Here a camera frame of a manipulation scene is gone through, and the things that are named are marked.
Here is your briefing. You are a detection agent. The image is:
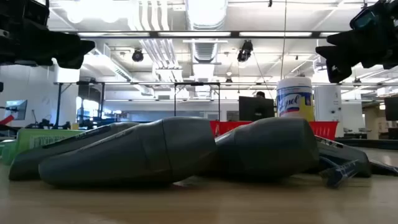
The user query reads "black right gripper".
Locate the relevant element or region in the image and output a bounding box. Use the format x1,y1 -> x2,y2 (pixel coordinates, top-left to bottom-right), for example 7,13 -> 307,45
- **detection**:
315,0 -> 398,83

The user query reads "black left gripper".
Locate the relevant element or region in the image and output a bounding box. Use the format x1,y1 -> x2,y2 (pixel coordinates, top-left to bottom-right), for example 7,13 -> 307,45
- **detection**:
0,0 -> 96,70

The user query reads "green rectangular box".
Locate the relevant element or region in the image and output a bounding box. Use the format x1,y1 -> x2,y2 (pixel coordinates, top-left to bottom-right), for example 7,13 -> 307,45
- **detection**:
0,139 -> 17,166
15,128 -> 86,154

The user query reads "black printed tube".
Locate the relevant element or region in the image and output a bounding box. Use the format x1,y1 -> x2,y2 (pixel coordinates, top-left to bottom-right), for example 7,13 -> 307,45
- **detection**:
8,121 -> 141,182
306,136 -> 373,179

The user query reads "white round column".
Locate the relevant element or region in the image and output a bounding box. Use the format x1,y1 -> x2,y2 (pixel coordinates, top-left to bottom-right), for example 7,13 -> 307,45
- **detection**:
313,85 -> 343,138

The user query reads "white yellow Lysol wipes canister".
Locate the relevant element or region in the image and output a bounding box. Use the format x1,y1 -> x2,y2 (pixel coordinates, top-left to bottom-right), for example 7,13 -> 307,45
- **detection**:
275,77 -> 315,123

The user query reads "black computer monitor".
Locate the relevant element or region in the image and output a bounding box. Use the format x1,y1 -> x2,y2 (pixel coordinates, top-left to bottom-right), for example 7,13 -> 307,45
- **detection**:
238,96 -> 275,122
384,96 -> 398,121

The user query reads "red plastic basket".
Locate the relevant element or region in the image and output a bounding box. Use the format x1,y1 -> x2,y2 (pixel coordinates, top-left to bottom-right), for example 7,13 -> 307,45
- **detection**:
210,120 -> 253,138
308,121 -> 339,141

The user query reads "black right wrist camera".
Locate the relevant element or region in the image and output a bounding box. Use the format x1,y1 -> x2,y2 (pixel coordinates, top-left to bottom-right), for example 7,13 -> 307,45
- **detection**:
349,6 -> 379,30

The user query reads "black neighbouring station frame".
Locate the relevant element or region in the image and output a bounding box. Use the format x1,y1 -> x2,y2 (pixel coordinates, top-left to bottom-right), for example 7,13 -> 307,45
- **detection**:
54,81 -> 221,129

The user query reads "black ceiling camera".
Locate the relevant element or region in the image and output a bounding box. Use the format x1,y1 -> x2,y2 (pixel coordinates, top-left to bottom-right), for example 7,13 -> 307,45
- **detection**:
236,39 -> 254,63
131,49 -> 145,63

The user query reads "wall screen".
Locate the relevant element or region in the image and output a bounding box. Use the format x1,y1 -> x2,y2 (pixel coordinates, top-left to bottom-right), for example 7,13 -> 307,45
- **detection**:
4,99 -> 28,121

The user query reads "black aluminium table frame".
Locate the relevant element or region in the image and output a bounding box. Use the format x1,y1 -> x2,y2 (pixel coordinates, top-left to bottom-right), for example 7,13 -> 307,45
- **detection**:
335,138 -> 398,151

